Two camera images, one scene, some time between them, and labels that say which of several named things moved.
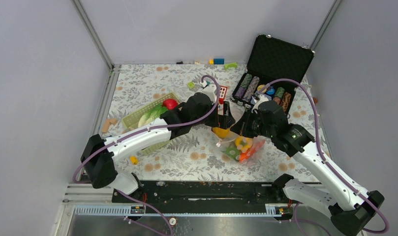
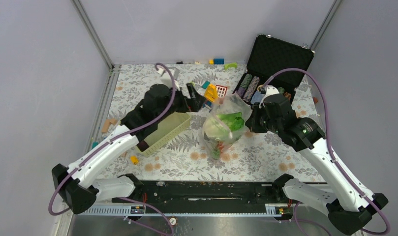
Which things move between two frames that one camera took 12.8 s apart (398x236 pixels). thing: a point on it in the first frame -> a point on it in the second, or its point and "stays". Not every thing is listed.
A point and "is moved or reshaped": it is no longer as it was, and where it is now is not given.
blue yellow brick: [217, 61] stays
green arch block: [231, 65] stays
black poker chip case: [275, 69] stays
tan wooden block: [106, 126] stays
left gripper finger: [225, 121] -> [194, 105]
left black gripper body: [212, 121] -> [164, 115]
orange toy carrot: [251, 149] -> [221, 146]
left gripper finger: [226, 108] -> [199, 99]
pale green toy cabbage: [152, 115] is moved or reshaped
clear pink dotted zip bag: [238, 148] -> [224, 124]
